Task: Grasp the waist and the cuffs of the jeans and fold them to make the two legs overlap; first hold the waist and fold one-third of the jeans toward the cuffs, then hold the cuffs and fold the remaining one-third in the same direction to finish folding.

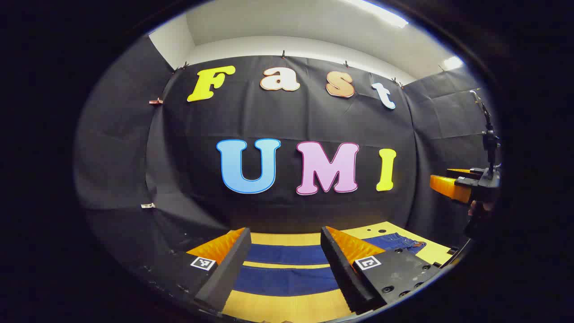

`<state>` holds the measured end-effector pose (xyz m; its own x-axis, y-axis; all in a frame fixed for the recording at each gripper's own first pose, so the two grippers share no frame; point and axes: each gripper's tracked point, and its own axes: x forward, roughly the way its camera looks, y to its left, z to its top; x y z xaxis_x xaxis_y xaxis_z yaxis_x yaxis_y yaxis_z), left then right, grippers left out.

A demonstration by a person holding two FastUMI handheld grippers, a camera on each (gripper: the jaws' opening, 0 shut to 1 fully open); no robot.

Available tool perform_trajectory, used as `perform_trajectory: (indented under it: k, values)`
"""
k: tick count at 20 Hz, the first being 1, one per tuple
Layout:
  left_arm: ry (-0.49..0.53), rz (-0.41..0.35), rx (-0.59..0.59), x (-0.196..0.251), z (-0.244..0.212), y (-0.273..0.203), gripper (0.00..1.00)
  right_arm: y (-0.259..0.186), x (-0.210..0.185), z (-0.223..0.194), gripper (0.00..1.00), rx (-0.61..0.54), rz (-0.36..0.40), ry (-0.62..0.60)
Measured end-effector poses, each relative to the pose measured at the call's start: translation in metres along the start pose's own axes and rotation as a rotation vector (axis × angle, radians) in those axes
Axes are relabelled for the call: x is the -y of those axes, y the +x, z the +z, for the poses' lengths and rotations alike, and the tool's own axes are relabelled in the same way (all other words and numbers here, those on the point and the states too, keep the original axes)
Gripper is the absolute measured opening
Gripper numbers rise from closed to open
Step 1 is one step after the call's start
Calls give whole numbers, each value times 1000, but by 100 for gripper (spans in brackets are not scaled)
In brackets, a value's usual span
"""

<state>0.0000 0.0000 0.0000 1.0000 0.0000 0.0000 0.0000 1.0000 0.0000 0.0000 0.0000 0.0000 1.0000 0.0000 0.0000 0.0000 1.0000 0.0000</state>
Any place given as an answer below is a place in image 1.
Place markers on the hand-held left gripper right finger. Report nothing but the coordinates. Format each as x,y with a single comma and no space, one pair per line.
341,269

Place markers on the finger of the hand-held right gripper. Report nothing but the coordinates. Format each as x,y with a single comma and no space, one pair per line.
448,187
462,172

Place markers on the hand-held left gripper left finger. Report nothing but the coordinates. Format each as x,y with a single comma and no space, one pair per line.
231,269

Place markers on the blue jeans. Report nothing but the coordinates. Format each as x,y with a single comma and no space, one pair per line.
287,254

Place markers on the ceiling light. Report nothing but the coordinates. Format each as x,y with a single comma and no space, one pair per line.
453,63
381,12

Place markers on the black backdrop cloth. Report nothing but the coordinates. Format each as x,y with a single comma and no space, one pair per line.
287,116

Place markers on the small red clip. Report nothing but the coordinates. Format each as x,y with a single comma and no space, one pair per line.
155,102

